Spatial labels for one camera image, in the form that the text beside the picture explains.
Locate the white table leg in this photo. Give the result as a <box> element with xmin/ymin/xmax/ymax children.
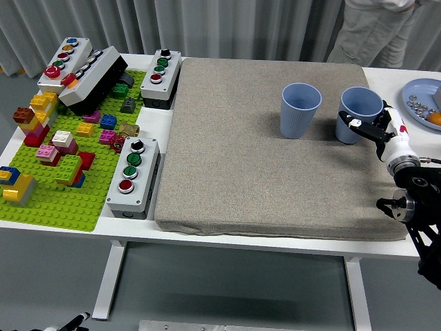
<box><xmin>344</xmin><ymin>257</ymin><xmax>372</xmax><ymax>331</ymax></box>
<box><xmin>92</xmin><ymin>241</ymin><xmax>127</xmax><ymax>320</ymax></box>

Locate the grey-brown fabric mat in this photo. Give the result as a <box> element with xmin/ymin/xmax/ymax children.
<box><xmin>154</xmin><ymin>57</ymin><xmax>413</xmax><ymax>241</ymax></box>

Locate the red lego brick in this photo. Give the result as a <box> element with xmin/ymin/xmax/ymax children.
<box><xmin>77</xmin><ymin>151</ymin><xmax>96</xmax><ymax>170</ymax></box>

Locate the person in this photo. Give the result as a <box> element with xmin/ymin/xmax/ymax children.
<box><xmin>326</xmin><ymin>0</ymin><xmax>423</xmax><ymax>69</ymax></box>

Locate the white-topped pink brick stack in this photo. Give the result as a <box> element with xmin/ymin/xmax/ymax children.
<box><xmin>48</xmin><ymin>130</ymin><xmax>79</xmax><ymax>156</ymax></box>

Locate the blue plate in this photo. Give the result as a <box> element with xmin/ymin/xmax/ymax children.
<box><xmin>401</xmin><ymin>78</ymin><xmax>441</xmax><ymax>131</ymax></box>

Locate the grey metal block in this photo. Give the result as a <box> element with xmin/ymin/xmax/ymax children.
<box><xmin>429</xmin><ymin>81</ymin><xmax>441</xmax><ymax>108</ymax></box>

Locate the green lego baseplate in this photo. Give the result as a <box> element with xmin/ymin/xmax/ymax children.
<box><xmin>0</xmin><ymin>70</ymin><xmax>147</xmax><ymax>234</ymax></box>

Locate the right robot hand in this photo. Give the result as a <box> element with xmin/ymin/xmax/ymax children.
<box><xmin>338</xmin><ymin>99</ymin><xmax>418</xmax><ymax>166</ymax></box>

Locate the long grey black control box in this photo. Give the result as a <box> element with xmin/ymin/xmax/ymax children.
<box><xmin>58</xmin><ymin>46</ymin><xmax>129</xmax><ymax>117</ymax></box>

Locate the blue lego brick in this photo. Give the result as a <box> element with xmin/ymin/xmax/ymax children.
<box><xmin>99</xmin><ymin>114</ymin><xmax>118</xmax><ymax>130</ymax></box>

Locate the blue ribbed plastic cup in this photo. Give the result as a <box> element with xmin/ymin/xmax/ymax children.
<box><xmin>334</xmin><ymin>86</ymin><xmax>384</xmax><ymax>145</ymax></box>
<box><xmin>279</xmin><ymin>81</ymin><xmax>323</xmax><ymax>140</ymax></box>

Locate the blue yellow grey brick stack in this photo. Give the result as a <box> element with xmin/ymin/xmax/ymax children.
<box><xmin>0</xmin><ymin>165</ymin><xmax>38</xmax><ymax>207</ymax></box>

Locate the five-button white control box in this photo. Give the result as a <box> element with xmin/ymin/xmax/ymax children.
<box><xmin>37</xmin><ymin>36</ymin><xmax>94</xmax><ymax>96</ymax></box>

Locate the green orange blue brick stack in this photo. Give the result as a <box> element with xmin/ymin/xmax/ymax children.
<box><xmin>54</xmin><ymin>154</ymin><xmax>86</xmax><ymax>189</ymax></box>

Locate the four-button grey control box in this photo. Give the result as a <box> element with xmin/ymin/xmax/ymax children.
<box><xmin>140</xmin><ymin>48</ymin><xmax>183</xmax><ymax>110</ymax></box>
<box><xmin>105</xmin><ymin>137</ymin><xmax>161</xmax><ymax>221</ymax></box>

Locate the pink white red brick stack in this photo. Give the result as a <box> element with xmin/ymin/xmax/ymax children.
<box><xmin>36</xmin><ymin>143</ymin><xmax>62</xmax><ymax>167</ymax></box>

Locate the brass valve red handle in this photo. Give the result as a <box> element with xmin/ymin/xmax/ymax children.
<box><xmin>110</xmin><ymin>121</ymin><xmax>141</xmax><ymax>152</ymax></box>

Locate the brown yellow red brick tower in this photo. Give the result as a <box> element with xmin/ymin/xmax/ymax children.
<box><xmin>12</xmin><ymin>91</ymin><xmax>60</xmax><ymax>148</ymax></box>

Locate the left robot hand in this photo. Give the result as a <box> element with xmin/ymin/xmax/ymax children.
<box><xmin>44</xmin><ymin>312</ymin><xmax>91</xmax><ymax>331</ymax></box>

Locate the yellow lego brick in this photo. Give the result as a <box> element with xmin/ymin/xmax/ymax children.
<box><xmin>75</xmin><ymin>122</ymin><xmax>95</xmax><ymax>138</ymax></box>

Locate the grey curtain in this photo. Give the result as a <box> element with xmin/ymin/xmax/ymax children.
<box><xmin>0</xmin><ymin>0</ymin><xmax>441</xmax><ymax>75</ymax></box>

